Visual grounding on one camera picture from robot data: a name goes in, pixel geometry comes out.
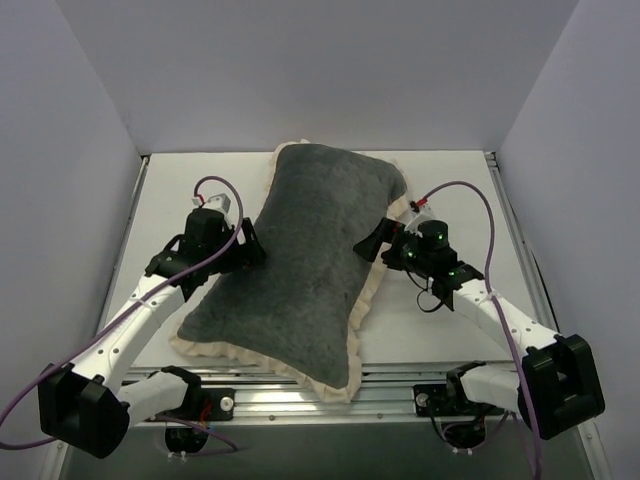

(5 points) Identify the dark green ruffled pillowcase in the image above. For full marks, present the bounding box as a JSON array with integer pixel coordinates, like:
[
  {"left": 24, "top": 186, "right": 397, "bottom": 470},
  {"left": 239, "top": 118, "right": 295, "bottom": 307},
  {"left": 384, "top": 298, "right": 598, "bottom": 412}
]
[{"left": 170, "top": 142, "right": 408, "bottom": 403}]

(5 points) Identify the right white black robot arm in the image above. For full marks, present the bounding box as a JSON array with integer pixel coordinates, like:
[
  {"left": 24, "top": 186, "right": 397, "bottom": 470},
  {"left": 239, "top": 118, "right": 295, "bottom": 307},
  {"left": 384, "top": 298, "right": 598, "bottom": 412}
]
[{"left": 353, "top": 218, "right": 605, "bottom": 440}]

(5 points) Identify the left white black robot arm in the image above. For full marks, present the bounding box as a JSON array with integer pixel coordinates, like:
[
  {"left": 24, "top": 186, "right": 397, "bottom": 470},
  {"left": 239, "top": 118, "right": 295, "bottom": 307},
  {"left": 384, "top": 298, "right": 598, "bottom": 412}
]
[{"left": 37, "top": 207, "right": 266, "bottom": 459}]

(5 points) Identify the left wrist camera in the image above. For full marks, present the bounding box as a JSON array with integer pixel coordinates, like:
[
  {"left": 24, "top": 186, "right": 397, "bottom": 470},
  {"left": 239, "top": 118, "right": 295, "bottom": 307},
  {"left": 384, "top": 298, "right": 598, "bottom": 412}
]
[{"left": 191, "top": 193, "right": 231, "bottom": 214}]

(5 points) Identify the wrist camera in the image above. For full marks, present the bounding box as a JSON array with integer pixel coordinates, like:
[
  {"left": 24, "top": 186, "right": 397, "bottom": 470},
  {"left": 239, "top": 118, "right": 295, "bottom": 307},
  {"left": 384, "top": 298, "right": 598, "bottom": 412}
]
[
  {"left": 191, "top": 193, "right": 231, "bottom": 214},
  {"left": 405, "top": 198, "right": 436, "bottom": 233}
]

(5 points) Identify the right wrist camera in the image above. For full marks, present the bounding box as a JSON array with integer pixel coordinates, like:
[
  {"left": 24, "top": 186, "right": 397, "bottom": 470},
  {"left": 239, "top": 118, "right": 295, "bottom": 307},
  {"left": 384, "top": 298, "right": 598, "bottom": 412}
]
[{"left": 405, "top": 198, "right": 436, "bottom": 233}]

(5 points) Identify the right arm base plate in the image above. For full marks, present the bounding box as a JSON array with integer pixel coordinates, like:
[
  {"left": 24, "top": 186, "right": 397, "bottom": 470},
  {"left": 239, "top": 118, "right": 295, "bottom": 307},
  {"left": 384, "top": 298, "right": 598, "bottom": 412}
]
[{"left": 412, "top": 383, "right": 456, "bottom": 418}]

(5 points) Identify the aluminium front rail frame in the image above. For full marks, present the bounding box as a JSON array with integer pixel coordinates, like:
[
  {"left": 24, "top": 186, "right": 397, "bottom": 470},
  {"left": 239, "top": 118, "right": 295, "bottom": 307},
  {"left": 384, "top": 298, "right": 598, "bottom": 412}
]
[{"left": 49, "top": 362, "right": 601, "bottom": 426}]

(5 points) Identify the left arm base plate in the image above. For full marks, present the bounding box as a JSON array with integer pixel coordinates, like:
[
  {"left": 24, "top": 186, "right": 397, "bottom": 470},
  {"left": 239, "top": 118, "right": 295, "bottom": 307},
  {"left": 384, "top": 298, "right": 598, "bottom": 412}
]
[{"left": 197, "top": 387, "right": 236, "bottom": 422}]

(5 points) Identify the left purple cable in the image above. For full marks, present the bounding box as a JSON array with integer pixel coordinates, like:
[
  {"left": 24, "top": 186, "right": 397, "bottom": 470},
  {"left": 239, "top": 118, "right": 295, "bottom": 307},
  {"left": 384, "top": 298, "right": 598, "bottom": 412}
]
[{"left": 0, "top": 175, "right": 245, "bottom": 459}]

